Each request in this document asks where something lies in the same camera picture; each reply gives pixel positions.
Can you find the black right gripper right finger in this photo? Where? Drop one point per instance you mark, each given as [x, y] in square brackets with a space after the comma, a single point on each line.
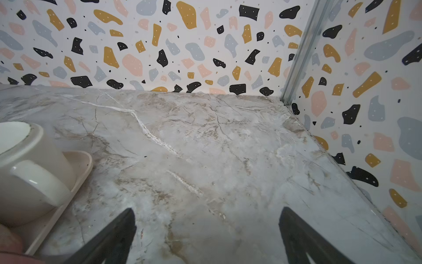
[303, 244]

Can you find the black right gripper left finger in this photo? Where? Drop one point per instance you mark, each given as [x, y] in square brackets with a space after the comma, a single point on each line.
[111, 245]

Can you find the pink mug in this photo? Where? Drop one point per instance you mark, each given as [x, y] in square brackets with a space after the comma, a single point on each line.
[12, 249]

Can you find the aluminium corner post right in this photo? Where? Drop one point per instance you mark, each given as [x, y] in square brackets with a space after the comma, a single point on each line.
[317, 19]

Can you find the white mug red inside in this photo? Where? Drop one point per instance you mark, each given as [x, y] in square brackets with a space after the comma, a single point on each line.
[35, 175]

